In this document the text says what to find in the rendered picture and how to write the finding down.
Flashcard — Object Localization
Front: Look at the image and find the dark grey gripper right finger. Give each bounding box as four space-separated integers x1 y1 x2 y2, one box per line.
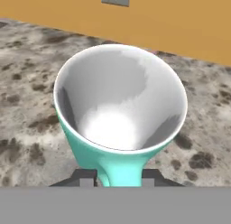
141 168 185 188

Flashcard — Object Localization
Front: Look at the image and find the turquoise mug with white inside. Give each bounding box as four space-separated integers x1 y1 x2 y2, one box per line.
52 43 189 188

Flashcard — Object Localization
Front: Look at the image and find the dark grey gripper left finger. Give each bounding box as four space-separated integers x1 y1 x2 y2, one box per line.
49 168 98 188

